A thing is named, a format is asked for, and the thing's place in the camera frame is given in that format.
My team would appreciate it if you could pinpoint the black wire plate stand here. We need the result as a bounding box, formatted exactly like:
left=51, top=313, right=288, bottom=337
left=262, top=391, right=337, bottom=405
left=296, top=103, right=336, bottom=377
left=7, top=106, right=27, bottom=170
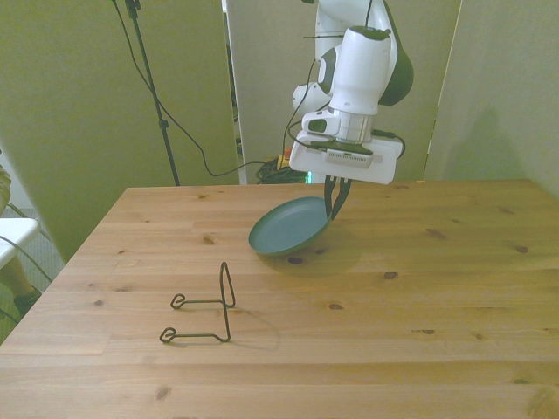
left=158, top=261, right=238, bottom=344

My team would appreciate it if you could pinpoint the black tripod camera cable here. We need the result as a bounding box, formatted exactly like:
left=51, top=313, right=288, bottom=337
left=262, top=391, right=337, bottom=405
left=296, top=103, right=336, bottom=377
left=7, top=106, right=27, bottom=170
left=112, top=0, right=283, bottom=178

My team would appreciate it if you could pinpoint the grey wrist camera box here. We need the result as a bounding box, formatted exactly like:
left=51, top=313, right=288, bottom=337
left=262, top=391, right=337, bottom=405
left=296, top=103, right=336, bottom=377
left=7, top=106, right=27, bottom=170
left=305, top=146, right=385, bottom=170

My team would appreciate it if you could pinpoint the teal round plate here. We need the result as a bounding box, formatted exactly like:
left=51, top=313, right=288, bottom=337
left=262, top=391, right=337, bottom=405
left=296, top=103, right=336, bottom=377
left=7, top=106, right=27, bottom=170
left=247, top=196, right=332, bottom=257

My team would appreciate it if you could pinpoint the black camera tripod stand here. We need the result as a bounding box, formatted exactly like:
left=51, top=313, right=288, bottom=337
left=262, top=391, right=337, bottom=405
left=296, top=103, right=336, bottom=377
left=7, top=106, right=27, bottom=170
left=111, top=0, right=182, bottom=188

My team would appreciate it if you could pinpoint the coiled cable bundle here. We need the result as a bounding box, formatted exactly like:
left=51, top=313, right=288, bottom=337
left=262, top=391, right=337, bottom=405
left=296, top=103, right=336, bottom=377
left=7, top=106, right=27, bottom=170
left=254, top=157, right=307, bottom=185

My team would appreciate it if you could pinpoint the white chair seat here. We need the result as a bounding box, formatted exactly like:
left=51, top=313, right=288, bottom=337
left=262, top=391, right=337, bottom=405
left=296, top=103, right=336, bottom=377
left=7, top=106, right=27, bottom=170
left=0, top=216, right=40, bottom=268

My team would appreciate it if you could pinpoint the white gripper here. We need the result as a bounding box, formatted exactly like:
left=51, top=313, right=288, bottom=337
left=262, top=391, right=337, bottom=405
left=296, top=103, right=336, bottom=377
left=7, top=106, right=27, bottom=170
left=288, top=130, right=399, bottom=220

